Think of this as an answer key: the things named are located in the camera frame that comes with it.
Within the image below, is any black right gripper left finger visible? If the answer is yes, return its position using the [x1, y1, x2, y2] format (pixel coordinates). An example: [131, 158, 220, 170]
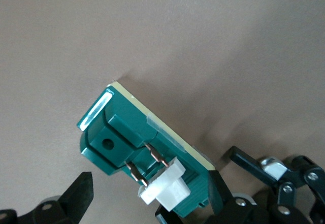
[0, 172, 94, 224]

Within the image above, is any green terminal block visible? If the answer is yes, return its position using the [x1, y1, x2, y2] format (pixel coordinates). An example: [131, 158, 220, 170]
[77, 81, 224, 218]

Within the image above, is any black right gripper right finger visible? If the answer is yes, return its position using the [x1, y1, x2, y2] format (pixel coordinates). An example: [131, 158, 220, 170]
[205, 169, 314, 224]

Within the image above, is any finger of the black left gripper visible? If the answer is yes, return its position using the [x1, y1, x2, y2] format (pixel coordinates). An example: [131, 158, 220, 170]
[223, 146, 325, 206]

